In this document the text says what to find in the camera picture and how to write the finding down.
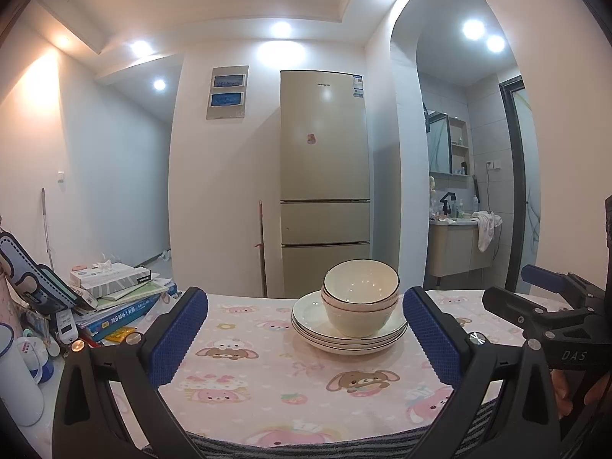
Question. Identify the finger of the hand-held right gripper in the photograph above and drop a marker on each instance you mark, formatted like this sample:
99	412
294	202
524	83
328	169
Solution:
540	315
545	276

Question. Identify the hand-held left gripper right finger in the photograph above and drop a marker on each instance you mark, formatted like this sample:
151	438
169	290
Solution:
432	339

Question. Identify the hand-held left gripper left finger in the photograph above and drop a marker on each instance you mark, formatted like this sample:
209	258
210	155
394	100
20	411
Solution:
179	339

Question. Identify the small printed ceramic bowl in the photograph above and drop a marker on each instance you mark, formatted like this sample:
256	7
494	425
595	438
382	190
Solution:
358	322
329	299

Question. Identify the white cartoon print plate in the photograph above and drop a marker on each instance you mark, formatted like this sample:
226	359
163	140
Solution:
306	338
311	315
344	350

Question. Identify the white bowl with dark rim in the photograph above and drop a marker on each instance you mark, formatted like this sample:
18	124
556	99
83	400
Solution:
358	277

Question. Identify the person's right hand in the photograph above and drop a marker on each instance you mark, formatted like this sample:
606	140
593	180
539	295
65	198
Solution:
562	392

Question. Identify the yellow packet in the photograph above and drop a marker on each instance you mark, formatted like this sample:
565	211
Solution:
122	334

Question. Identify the green book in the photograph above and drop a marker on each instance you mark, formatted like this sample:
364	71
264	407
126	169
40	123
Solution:
143	290

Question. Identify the white hanging towel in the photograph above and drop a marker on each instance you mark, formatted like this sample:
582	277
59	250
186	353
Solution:
486	229

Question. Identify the white tissue box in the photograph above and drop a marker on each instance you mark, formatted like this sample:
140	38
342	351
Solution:
114	279

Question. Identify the beige vanity cabinet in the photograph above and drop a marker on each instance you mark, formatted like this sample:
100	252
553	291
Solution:
454	248

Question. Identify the dark framed glass door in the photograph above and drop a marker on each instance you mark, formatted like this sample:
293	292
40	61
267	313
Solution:
514	177

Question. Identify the white handheld thermometer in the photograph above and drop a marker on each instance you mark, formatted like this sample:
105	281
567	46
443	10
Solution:
66	327

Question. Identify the black faucet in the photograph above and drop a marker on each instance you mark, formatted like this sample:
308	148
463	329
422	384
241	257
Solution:
446	203

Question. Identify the white mug with logo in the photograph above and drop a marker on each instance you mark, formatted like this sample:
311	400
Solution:
36	356

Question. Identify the blue cartoon print bag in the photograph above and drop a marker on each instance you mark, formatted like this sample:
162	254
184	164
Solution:
28	272

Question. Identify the bathroom mirror cabinet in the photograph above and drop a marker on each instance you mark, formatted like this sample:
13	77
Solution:
440	146

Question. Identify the white cylindrical container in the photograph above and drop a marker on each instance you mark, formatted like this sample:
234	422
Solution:
19	392

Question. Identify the beige refrigerator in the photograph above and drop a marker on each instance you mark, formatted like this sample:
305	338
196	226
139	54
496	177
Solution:
325	177

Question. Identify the pink fridge magnet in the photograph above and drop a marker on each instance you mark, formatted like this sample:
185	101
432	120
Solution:
311	139

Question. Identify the recessed ceiling light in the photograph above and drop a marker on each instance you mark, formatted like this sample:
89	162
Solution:
158	84
496	43
281	28
140	48
472	28

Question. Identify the fridge energy label sticker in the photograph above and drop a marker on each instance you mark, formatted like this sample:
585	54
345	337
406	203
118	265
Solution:
358	87

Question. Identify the white wall outlet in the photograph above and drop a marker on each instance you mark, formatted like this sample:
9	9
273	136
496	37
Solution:
491	165

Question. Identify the wall electrical panel box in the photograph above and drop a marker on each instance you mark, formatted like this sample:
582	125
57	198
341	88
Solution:
227	111

